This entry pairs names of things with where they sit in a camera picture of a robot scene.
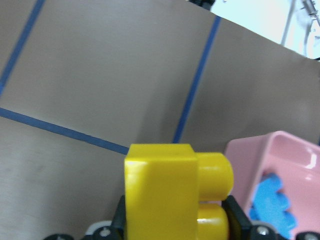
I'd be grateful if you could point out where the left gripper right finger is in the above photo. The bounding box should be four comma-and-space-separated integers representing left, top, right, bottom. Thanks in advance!
222, 195, 252, 240

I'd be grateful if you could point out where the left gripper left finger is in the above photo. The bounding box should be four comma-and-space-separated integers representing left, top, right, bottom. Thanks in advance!
111, 195, 126, 240

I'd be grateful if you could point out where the blue toy block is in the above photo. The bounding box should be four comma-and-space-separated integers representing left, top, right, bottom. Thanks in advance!
249, 173, 298, 239

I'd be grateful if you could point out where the yellow toy block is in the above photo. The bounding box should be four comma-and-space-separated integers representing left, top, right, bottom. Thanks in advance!
124, 143, 234, 240

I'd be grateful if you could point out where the pink plastic box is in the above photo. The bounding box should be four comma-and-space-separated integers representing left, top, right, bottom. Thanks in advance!
224, 131, 320, 240

